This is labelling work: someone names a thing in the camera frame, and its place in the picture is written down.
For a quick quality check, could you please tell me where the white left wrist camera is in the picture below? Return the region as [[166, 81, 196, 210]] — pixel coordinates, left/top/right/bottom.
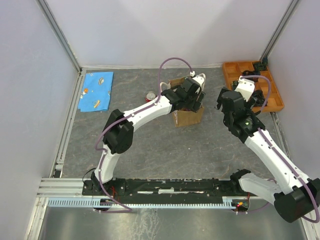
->
[[192, 73, 206, 92]]

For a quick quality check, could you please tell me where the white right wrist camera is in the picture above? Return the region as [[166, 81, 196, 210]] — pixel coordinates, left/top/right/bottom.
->
[[234, 76, 255, 102]]

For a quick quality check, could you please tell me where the light blue cable duct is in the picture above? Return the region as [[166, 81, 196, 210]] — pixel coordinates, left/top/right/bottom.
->
[[46, 196, 237, 209]]

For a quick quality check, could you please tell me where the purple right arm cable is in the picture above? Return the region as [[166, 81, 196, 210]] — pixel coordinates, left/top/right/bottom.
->
[[234, 74, 320, 223]]

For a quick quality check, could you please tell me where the dark item in tray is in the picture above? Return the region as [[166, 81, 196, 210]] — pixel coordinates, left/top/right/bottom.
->
[[252, 56, 269, 72]]

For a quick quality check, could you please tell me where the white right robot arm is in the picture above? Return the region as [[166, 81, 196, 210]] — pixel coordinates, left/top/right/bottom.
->
[[216, 87, 320, 223]]

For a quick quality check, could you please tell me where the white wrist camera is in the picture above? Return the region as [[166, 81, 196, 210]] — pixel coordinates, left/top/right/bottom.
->
[[234, 76, 255, 102], [192, 73, 206, 92]]

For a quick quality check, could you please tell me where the burlap canvas tote bag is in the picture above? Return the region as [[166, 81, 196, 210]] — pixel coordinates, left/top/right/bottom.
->
[[161, 76, 204, 127]]

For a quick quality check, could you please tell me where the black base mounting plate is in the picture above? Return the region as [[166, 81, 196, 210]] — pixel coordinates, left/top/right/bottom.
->
[[81, 177, 248, 204]]

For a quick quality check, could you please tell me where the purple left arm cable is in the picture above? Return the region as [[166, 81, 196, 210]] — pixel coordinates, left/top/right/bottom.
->
[[94, 57, 196, 214]]

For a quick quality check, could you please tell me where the blue patterned cloth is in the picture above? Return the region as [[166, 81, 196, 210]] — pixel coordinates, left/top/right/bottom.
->
[[77, 71, 114, 113]]

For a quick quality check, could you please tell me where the orange wooden compartment tray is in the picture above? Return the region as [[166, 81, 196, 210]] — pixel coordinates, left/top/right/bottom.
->
[[222, 61, 285, 112]]

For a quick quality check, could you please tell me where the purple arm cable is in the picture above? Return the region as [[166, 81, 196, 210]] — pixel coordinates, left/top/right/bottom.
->
[[94, 57, 196, 214], [234, 74, 320, 223]]

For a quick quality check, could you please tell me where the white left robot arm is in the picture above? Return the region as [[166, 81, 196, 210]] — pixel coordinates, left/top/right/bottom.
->
[[91, 74, 206, 195]]

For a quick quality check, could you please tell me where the red cola can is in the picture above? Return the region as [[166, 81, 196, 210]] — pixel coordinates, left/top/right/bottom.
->
[[145, 91, 157, 102]]

